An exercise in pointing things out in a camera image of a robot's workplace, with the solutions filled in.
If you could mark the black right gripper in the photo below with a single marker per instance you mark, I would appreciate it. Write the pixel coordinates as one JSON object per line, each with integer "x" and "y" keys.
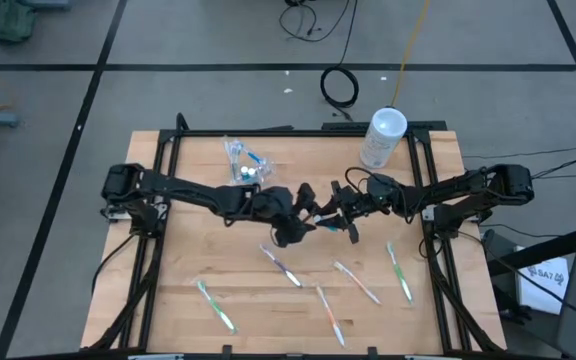
{"x": 378, "y": 195}

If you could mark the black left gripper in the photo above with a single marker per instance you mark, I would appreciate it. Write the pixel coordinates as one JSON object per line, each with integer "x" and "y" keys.
{"x": 280, "y": 207}

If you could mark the orange toothbrush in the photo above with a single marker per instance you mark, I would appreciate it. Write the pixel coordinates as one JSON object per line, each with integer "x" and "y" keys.
{"x": 357, "y": 283}
{"x": 329, "y": 314}

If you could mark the green toothbrush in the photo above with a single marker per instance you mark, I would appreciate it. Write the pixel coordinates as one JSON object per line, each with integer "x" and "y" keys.
{"x": 216, "y": 307}
{"x": 400, "y": 273}

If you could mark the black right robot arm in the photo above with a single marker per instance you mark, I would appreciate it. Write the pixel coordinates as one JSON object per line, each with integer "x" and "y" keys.
{"x": 458, "y": 192}

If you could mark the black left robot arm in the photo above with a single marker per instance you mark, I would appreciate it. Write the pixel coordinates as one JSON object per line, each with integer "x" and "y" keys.
{"x": 193, "y": 190}

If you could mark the clear plastic bag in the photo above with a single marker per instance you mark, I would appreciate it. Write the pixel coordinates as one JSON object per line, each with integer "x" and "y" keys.
{"x": 270, "y": 167}

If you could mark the white wipes canister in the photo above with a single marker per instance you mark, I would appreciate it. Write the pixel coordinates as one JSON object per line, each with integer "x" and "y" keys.
{"x": 383, "y": 137}

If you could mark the black beam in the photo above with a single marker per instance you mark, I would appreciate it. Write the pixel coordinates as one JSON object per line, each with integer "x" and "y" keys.
{"x": 543, "y": 250}

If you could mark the white printed box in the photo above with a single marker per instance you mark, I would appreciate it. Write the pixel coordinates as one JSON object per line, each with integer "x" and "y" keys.
{"x": 543, "y": 285}

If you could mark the green bag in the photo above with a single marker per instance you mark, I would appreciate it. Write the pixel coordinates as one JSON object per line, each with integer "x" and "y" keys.
{"x": 8, "y": 20}

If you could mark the black aluminium table frame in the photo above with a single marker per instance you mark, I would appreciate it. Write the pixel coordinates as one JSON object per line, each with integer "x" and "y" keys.
{"x": 293, "y": 133}

